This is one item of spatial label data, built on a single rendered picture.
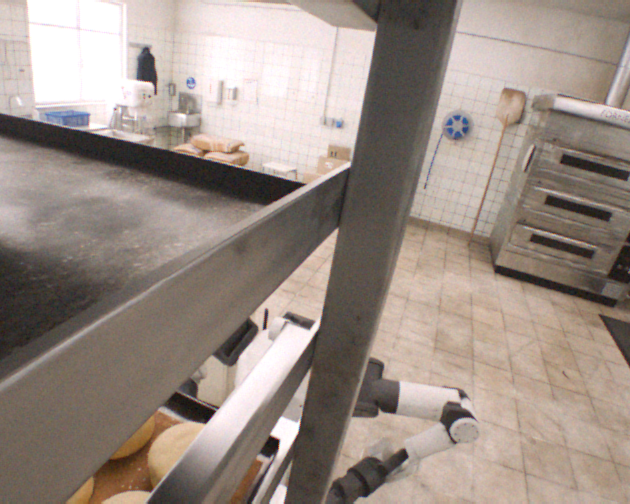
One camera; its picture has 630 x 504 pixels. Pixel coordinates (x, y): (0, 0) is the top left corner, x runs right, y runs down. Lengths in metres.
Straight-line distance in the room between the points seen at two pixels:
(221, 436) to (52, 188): 0.14
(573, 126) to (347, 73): 2.86
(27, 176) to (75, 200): 0.05
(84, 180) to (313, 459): 0.22
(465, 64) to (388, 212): 5.17
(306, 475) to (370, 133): 0.24
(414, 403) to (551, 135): 3.69
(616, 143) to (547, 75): 1.33
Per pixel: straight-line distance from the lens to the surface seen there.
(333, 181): 0.15
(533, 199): 4.46
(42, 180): 0.21
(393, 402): 1.05
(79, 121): 5.03
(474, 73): 5.32
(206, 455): 0.18
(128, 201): 0.18
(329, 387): 0.23
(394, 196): 0.17
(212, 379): 2.04
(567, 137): 4.48
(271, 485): 0.26
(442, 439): 1.15
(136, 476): 0.29
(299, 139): 5.77
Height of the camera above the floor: 1.73
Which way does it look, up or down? 25 degrees down
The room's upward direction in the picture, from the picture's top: 10 degrees clockwise
